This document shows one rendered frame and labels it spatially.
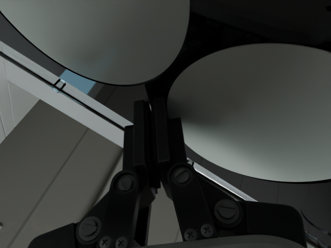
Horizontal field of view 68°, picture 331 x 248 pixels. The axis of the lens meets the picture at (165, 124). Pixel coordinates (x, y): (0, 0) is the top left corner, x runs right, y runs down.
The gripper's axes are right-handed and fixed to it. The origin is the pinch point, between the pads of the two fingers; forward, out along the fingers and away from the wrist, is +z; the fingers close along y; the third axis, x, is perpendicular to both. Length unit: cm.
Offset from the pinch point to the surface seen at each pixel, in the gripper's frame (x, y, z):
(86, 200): -111, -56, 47
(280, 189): -5.8, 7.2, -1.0
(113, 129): -16.5, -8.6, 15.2
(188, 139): -2.1, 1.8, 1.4
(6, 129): -22.5, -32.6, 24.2
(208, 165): -5.0, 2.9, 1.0
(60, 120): -88, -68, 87
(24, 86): -10.4, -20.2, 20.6
